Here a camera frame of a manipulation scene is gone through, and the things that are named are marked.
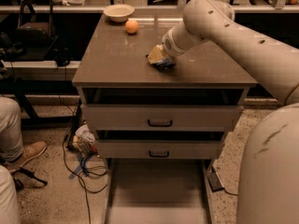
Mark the tan shoe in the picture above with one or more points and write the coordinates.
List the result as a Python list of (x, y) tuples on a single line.
[(29, 153)]

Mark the black floor box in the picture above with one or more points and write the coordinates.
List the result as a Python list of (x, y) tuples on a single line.
[(215, 182)]

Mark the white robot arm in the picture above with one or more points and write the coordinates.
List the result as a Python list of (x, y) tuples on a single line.
[(268, 186)]

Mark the middle grey drawer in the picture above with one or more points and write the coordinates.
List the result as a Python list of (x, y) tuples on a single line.
[(202, 150)]

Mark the black chair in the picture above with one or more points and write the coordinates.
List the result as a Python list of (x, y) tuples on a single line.
[(36, 37)]

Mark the top grey drawer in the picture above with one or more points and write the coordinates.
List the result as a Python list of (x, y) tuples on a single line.
[(182, 118)]

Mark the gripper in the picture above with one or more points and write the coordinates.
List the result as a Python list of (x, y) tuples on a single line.
[(168, 48)]

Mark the dark blue snack bar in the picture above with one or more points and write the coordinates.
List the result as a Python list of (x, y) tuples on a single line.
[(160, 63)]

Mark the crumpled snack bags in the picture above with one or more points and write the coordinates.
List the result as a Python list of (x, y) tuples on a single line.
[(83, 140)]

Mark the open bottom grey drawer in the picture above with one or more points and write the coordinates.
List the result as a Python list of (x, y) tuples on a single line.
[(158, 192)]

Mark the orange fruit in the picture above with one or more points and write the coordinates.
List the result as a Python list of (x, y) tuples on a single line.
[(131, 27)]

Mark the black headphones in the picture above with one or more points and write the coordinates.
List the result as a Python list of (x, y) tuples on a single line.
[(62, 57)]

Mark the person leg beige trousers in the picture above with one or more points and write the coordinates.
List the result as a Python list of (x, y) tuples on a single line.
[(11, 146)]

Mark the grey drawer cabinet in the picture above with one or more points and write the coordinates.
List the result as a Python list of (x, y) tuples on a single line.
[(115, 71)]

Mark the white ceramic bowl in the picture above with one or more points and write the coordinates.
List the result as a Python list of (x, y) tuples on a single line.
[(119, 12)]

